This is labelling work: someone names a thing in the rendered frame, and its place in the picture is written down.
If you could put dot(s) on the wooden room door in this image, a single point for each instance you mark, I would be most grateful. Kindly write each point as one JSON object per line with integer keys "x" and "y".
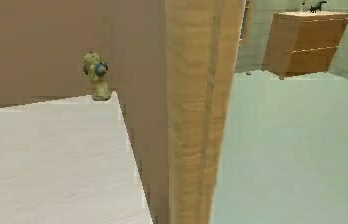
{"x": 198, "y": 110}

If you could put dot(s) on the olive bust statue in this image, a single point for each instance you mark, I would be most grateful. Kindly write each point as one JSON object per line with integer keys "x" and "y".
{"x": 96, "y": 71}

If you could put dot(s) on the wooden chest of drawers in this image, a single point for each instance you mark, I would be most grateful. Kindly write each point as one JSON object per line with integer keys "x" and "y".
{"x": 303, "y": 43}

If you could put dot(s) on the black animal figurine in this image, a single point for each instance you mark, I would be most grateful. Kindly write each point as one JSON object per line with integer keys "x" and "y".
{"x": 316, "y": 6}

